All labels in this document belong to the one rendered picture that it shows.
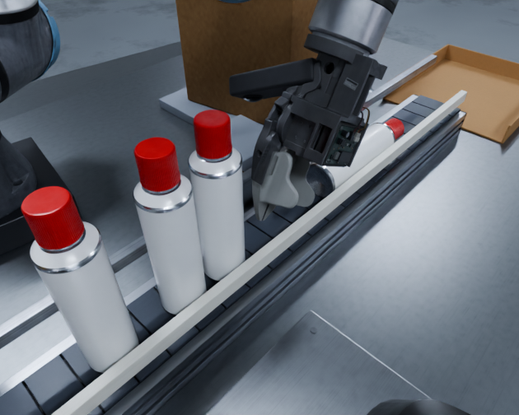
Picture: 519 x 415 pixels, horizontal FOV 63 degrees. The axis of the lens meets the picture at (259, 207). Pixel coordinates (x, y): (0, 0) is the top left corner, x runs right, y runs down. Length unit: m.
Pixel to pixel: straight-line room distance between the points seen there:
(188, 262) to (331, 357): 0.17
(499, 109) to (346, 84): 0.64
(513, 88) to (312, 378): 0.88
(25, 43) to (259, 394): 0.54
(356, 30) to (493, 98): 0.68
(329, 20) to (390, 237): 0.33
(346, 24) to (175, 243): 0.26
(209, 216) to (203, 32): 0.48
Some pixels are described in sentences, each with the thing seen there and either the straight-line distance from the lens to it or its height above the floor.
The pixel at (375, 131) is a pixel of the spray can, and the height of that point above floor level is 0.93.
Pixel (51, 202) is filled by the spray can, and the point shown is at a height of 1.08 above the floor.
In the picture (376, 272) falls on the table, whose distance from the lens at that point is 0.60.
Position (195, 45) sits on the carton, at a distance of 0.85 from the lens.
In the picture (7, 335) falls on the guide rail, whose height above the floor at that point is 0.96.
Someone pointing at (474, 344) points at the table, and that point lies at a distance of 0.57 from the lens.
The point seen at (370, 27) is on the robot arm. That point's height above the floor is 1.14.
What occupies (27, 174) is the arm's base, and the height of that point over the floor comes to 0.90.
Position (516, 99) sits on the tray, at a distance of 1.11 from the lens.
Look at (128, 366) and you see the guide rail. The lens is 0.42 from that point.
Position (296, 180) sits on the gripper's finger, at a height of 0.97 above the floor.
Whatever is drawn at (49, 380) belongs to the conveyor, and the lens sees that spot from 0.48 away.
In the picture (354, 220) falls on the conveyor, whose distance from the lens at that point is 0.62.
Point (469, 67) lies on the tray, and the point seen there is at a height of 0.83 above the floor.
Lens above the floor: 1.28
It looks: 42 degrees down
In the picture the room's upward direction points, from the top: straight up
